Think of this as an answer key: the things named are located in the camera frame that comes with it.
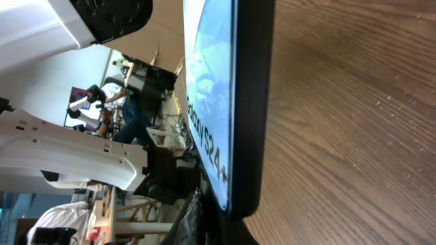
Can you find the Galaxy smartphone with blue screen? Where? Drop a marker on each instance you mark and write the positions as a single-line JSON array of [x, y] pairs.
[[228, 46]]

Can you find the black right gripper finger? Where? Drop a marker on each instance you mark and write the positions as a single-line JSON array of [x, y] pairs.
[[188, 228]]

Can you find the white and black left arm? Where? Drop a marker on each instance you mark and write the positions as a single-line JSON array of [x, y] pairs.
[[34, 30]]

